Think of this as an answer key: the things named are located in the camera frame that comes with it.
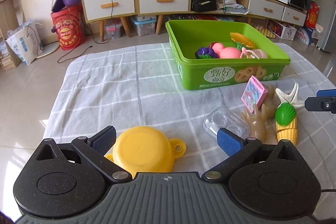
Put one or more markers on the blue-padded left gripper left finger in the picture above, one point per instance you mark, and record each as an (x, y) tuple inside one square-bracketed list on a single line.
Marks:
[(92, 152)]

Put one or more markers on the green plastic storage box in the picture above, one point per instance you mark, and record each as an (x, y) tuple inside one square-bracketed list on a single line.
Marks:
[(187, 36)]

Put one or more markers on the black bag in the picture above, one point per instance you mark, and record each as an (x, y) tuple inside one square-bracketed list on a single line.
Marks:
[(203, 5)]

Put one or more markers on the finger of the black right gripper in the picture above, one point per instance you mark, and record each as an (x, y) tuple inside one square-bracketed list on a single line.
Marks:
[(324, 101)]

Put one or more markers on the yellow egg tray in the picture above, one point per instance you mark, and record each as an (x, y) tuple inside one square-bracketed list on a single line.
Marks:
[(267, 33)]

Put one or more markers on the grey checked cloth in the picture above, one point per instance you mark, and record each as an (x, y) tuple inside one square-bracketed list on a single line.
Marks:
[(141, 86)]

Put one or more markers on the pink toy book box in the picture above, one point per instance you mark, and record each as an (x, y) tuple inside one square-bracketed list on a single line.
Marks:
[(254, 94)]

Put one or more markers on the red printed bucket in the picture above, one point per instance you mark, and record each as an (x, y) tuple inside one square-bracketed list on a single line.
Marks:
[(68, 26)]

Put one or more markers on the clear plastic case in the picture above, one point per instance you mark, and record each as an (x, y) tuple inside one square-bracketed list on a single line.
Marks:
[(222, 117)]

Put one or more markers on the beige toy hand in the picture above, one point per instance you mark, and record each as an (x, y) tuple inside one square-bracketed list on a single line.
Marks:
[(256, 120)]

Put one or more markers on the clear blue-lid storage bin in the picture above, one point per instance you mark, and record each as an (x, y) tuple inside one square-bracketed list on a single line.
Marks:
[(144, 25)]

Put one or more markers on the white toy storage box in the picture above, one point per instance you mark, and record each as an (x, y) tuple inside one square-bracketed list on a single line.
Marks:
[(281, 30)]

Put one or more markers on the yellow toy corn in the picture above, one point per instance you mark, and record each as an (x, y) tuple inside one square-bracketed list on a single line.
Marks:
[(286, 123)]

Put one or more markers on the purple toy grapes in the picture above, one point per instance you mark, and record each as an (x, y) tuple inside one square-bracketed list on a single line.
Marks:
[(206, 53)]

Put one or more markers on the yellow toy pot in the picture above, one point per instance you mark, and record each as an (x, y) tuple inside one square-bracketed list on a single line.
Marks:
[(145, 149)]

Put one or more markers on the white paper shopping bag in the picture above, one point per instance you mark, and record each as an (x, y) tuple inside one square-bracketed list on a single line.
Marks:
[(25, 42)]

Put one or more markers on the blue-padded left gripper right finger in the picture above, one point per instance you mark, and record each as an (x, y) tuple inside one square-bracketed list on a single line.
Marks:
[(239, 151)]

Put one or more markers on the pink toy gourd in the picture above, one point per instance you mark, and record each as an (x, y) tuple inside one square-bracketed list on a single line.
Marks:
[(226, 52)]

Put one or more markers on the white toy starfish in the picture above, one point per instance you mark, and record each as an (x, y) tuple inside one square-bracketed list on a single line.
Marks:
[(291, 98)]

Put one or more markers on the orange toy pot lid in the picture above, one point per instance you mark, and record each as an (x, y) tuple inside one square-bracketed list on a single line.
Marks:
[(241, 41)]

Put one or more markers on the wooden white drawer sideboard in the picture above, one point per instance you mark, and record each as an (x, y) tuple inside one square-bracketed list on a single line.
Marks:
[(249, 9)]

